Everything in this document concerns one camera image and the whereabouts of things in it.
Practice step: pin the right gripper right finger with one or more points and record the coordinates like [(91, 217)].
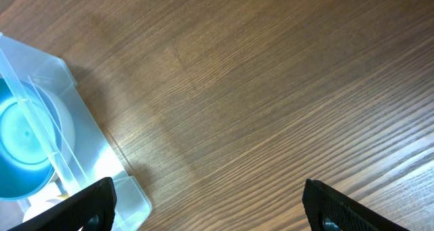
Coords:
[(328, 209)]

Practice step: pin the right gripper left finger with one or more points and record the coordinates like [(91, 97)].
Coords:
[(91, 209)]

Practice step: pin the clear plastic storage container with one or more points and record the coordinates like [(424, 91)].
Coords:
[(29, 73)]

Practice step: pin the cream white bowl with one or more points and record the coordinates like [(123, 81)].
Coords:
[(66, 126)]

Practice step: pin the dark blue bowl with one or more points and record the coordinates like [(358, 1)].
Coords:
[(25, 167)]

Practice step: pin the yellow cup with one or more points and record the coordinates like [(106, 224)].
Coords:
[(58, 199)]

